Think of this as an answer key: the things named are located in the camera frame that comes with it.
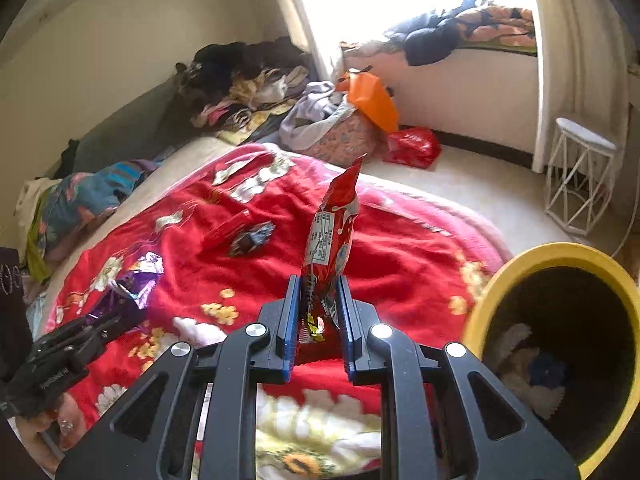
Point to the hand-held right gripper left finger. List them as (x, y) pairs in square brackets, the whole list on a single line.
[(290, 320)]

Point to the purple foil wrapper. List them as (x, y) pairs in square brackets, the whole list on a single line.
[(135, 280)]

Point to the orange bag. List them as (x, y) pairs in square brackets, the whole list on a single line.
[(372, 100)]

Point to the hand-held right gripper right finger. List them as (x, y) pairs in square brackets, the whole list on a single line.
[(346, 325)]

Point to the grey headboard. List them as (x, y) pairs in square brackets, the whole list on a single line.
[(130, 130)]

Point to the person's left hand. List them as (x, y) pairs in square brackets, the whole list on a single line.
[(55, 422)]

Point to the yellow trash bin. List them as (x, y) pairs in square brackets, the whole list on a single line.
[(530, 260)]

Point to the red shopping bag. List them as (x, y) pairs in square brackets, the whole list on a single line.
[(415, 147)]

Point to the teal floral cloth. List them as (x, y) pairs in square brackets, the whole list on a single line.
[(80, 200)]

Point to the red cylindrical snack packet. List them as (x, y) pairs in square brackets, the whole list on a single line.
[(225, 230)]

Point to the floral fabric box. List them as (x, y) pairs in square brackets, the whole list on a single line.
[(345, 137)]

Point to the red floral blanket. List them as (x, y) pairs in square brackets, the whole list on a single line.
[(400, 260)]

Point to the dark crumpled wrapper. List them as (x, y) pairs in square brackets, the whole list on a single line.
[(250, 240)]

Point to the orange floral quilt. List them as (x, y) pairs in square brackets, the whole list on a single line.
[(500, 25)]

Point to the dark padded jacket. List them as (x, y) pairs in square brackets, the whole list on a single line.
[(430, 40)]

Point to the pink blanket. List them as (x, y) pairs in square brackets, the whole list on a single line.
[(450, 210)]

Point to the pile of clothes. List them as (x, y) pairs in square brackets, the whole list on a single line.
[(235, 75)]

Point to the pale lilac cloth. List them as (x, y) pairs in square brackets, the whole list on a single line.
[(310, 120)]

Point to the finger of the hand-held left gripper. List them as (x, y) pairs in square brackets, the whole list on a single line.
[(70, 330), (112, 327)]

